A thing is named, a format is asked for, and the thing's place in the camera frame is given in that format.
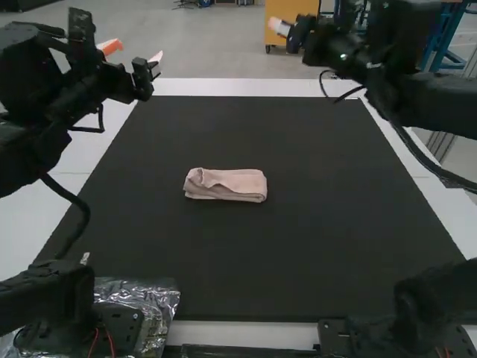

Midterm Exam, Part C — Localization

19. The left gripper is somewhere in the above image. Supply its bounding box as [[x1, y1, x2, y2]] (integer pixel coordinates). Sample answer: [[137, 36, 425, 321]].
[[51, 38, 165, 113]]

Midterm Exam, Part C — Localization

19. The yellow cabinet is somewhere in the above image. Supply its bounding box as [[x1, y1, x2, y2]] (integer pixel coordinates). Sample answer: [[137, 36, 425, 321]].
[[264, 0, 322, 54]]

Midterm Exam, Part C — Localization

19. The pale towel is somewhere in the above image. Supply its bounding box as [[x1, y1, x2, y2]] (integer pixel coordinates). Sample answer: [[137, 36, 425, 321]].
[[183, 166, 269, 204]]

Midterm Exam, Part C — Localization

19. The black cable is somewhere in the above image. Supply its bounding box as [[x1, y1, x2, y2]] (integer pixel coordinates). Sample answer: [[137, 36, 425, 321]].
[[319, 69, 368, 104], [393, 122, 477, 195], [40, 174, 92, 260], [69, 103, 106, 134]]

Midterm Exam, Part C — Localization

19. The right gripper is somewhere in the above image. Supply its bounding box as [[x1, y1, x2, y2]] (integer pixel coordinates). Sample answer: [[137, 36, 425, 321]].
[[268, 13, 370, 79]]

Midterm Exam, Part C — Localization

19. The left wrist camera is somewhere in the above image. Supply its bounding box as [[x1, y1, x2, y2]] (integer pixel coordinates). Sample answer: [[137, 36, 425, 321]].
[[67, 7, 95, 43]]

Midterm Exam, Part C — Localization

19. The dark base panel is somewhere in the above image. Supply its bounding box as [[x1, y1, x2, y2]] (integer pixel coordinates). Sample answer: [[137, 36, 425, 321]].
[[315, 317, 469, 358]]

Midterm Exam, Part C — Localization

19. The black mat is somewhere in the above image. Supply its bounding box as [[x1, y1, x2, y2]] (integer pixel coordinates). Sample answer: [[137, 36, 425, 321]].
[[33, 95, 467, 324]]

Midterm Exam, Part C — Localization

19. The silver foil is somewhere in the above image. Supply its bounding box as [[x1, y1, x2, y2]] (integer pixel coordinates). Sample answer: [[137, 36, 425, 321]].
[[92, 276, 183, 356]]

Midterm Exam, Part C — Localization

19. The blue metal frame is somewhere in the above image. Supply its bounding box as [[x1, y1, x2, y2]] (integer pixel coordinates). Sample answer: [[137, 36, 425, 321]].
[[420, 0, 477, 80]]

